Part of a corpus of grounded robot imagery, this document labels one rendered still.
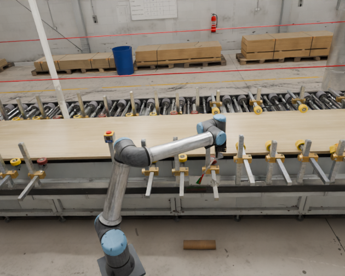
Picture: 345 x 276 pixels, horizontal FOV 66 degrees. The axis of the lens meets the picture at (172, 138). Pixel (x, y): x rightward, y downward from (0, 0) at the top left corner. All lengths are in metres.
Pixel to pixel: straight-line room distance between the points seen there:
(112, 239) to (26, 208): 1.75
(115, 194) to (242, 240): 1.53
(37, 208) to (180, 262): 1.64
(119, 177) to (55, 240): 1.62
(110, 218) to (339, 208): 2.23
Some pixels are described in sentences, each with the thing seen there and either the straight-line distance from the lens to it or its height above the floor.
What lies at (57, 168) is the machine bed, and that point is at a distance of 2.75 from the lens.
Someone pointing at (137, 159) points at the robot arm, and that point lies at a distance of 1.47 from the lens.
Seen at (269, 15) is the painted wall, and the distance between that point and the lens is 9.31.
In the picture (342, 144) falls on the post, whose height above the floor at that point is 1.07.
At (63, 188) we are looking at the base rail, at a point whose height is 0.70.
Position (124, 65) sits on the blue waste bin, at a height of 0.28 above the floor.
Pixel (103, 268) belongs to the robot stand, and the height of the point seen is 0.60.
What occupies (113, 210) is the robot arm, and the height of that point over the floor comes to 0.97.
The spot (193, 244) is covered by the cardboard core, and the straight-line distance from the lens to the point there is 2.68.
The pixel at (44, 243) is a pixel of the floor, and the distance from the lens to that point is 3.17.
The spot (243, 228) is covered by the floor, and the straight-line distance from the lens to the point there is 2.93.
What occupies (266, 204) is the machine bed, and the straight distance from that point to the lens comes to 2.90.
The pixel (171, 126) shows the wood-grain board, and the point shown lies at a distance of 2.74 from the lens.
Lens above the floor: 2.20
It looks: 31 degrees down
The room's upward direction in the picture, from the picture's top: 4 degrees counter-clockwise
